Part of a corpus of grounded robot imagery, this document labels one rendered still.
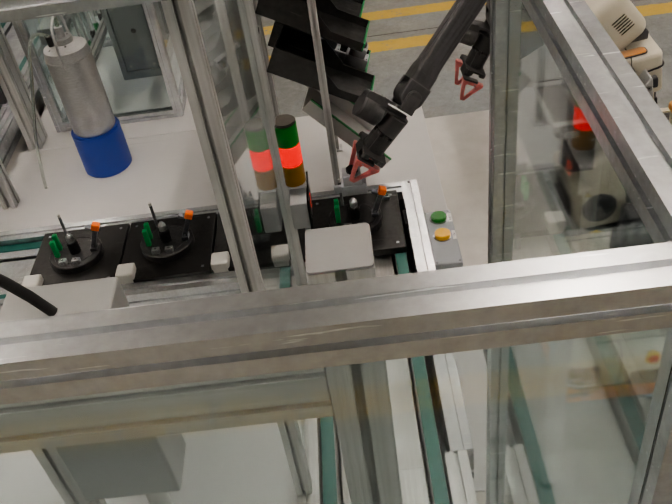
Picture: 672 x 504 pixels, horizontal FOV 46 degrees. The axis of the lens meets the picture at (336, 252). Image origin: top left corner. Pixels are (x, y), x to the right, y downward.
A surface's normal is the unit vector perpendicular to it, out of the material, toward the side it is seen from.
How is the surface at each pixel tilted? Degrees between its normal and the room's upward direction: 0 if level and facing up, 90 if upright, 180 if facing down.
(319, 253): 0
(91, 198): 0
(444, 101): 0
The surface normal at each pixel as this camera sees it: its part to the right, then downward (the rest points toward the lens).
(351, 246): -0.12, -0.75
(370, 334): 0.04, 0.65
